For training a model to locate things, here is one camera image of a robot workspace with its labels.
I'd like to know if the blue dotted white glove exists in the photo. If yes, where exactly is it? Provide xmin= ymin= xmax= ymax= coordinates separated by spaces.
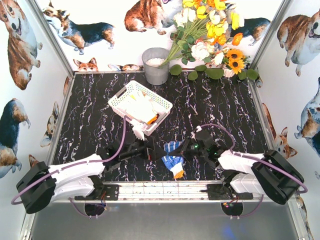
xmin=161 ymin=141 xmax=184 ymax=179

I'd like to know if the yellow dotted white glove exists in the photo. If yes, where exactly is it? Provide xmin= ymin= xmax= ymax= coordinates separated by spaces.
xmin=123 ymin=91 xmax=160 ymax=125

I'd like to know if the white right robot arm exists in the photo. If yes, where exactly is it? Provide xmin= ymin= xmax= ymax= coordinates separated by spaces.
xmin=162 ymin=125 xmax=308 ymax=205

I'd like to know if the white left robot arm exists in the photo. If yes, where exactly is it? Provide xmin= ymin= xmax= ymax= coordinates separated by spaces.
xmin=16 ymin=130 xmax=166 ymax=214

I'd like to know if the white perforated storage basket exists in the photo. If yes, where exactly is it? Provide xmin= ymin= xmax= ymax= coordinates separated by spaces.
xmin=108 ymin=80 xmax=173 ymax=140

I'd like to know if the grey metal bucket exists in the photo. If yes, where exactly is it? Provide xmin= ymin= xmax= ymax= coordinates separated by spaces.
xmin=141 ymin=47 xmax=170 ymax=86

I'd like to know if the artificial flower bouquet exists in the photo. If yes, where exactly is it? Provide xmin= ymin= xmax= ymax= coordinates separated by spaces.
xmin=161 ymin=0 xmax=268 ymax=81

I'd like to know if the aluminium front rail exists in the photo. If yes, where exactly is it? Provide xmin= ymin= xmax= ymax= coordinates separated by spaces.
xmin=51 ymin=180 xmax=261 ymax=203

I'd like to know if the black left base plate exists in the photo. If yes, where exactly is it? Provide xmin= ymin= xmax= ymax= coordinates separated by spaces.
xmin=100 ymin=184 xmax=120 ymax=201

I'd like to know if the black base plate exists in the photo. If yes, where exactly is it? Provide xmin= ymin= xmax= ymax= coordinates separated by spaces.
xmin=100 ymin=184 xmax=120 ymax=201
xmin=200 ymin=184 xmax=254 ymax=200

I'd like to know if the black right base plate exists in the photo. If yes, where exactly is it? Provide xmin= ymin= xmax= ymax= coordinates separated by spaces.
xmin=200 ymin=184 xmax=254 ymax=200

